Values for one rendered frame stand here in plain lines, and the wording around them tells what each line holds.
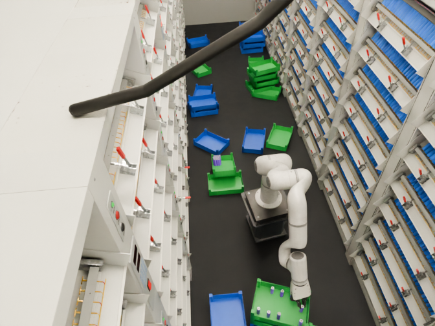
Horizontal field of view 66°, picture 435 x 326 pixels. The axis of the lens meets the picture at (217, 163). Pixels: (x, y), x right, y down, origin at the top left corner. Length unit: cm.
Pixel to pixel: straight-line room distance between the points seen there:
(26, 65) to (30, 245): 56
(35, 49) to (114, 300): 68
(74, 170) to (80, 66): 37
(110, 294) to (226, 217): 206
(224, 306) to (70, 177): 174
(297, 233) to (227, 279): 93
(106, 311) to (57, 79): 52
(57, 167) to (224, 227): 215
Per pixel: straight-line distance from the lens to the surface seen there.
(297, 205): 160
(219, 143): 332
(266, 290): 208
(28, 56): 102
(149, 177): 119
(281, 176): 170
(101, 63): 90
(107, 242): 70
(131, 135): 104
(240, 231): 265
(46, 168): 63
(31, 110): 80
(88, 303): 71
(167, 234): 152
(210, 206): 280
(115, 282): 76
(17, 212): 59
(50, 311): 47
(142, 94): 66
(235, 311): 220
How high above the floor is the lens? 223
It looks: 45 degrees down
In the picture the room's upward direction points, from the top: 4 degrees counter-clockwise
